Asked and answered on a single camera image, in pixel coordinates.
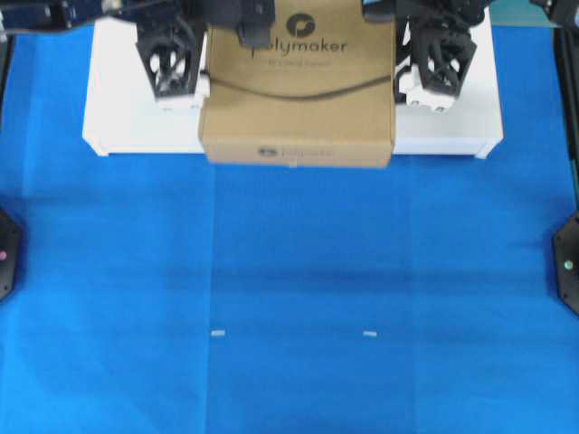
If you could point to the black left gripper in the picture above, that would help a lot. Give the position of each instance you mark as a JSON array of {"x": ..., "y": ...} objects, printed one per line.
[{"x": 171, "y": 38}]

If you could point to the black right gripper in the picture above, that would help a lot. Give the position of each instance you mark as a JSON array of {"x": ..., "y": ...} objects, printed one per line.
[{"x": 434, "y": 48}]

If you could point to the brown polymaker cardboard box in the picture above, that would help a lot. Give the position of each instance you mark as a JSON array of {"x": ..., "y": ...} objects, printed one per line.
[{"x": 320, "y": 94}]

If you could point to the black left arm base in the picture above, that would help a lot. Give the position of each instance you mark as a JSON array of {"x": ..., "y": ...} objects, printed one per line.
[{"x": 11, "y": 234}]

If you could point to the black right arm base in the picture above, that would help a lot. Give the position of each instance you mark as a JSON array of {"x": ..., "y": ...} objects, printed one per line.
[{"x": 566, "y": 255}]

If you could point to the white stand platform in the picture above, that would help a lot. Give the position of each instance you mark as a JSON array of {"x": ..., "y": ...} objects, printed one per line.
[{"x": 122, "y": 117}]

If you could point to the blue table cloth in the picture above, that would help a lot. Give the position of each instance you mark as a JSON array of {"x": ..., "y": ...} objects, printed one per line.
[{"x": 129, "y": 262}]

